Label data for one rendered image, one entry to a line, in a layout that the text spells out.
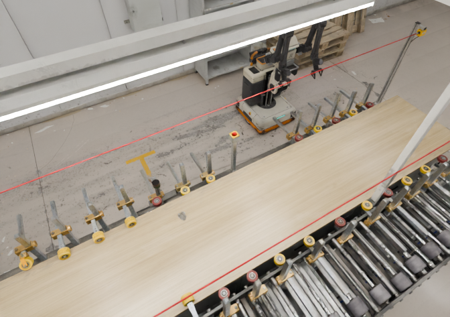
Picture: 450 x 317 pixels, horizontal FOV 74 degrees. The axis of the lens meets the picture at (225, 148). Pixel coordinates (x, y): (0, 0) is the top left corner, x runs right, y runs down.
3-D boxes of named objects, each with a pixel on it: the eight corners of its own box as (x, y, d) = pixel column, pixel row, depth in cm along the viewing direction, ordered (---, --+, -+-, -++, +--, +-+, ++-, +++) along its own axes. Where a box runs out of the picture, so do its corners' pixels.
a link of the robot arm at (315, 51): (324, 19, 312) (316, 21, 308) (328, 21, 309) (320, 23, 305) (315, 55, 344) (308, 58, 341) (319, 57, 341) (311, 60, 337)
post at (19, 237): (44, 260, 243) (13, 234, 207) (49, 258, 244) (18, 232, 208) (45, 263, 241) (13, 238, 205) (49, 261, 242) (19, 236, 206)
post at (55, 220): (75, 244, 250) (49, 216, 214) (80, 242, 251) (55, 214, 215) (76, 248, 248) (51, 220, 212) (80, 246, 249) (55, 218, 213)
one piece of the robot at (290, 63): (271, 77, 367) (274, 61, 350) (289, 70, 376) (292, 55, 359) (279, 84, 358) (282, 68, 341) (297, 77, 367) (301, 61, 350)
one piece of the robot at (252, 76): (240, 104, 443) (242, 53, 380) (270, 92, 461) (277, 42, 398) (252, 117, 424) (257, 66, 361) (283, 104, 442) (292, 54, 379)
